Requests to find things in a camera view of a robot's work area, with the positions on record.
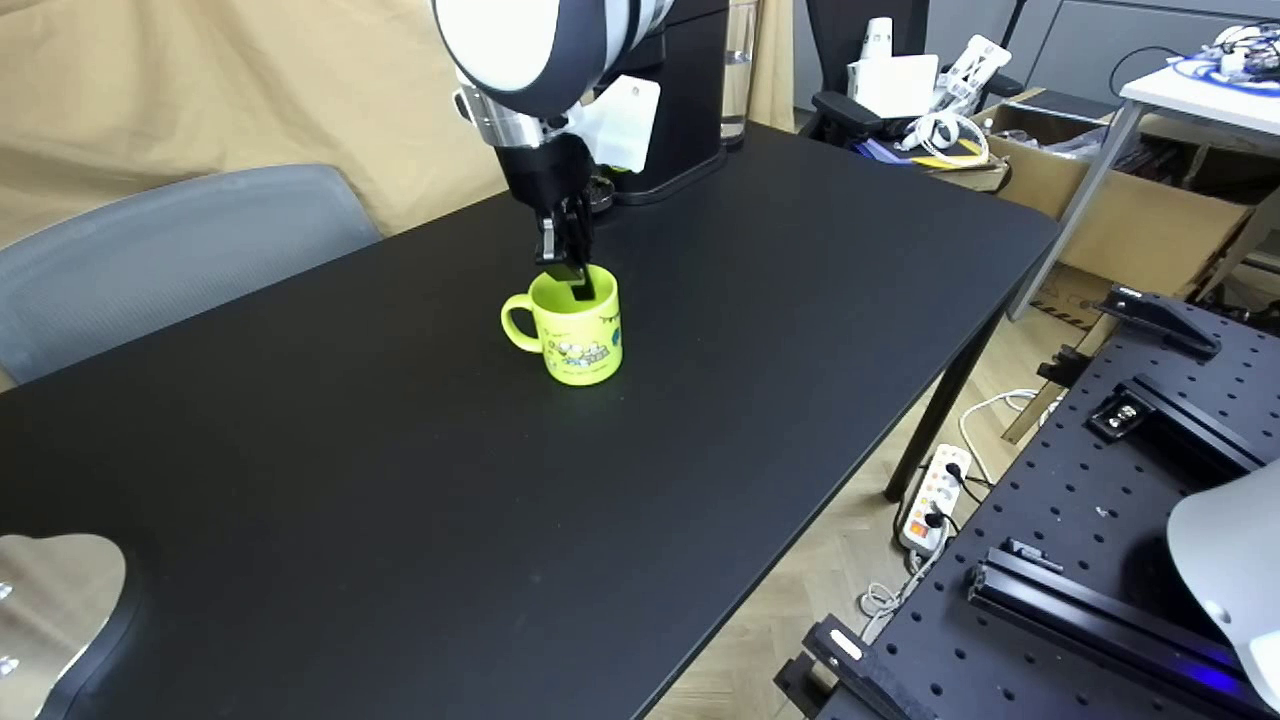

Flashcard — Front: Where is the grey chair back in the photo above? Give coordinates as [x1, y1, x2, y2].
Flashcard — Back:
[0, 159, 390, 391]

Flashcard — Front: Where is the small black bracket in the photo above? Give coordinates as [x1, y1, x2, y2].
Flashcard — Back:
[1083, 383, 1152, 442]

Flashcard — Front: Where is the white power strip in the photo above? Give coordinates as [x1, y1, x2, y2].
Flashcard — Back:
[896, 442, 971, 554]

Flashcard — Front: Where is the black perforated breadboard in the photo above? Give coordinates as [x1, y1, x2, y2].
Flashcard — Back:
[771, 283, 1280, 720]

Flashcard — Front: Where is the beige backdrop cloth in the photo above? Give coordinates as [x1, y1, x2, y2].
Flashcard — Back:
[0, 0, 810, 256]

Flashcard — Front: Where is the cardboard box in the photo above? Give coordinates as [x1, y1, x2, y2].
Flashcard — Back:
[989, 97, 1257, 303]

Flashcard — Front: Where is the black table leg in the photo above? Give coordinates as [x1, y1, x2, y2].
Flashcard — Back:
[879, 306, 1008, 509]

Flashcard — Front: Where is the green mug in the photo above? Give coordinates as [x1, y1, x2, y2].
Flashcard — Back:
[497, 259, 628, 391]

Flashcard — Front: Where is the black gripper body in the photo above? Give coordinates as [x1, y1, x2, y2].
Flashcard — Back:
[491, 124, 600, 232]

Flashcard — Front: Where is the white side table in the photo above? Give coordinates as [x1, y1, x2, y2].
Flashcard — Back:
[1024, 47, 1280, 323]

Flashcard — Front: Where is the black clamp tool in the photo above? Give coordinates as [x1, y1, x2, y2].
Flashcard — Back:
[1100, 283, 1224, 363]

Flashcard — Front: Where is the black aluminium rail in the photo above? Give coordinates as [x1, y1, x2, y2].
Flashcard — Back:
[965, 536, 1280, 714]

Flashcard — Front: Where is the white box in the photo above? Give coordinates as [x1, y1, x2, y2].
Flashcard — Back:
[846, 47, 943, 124]

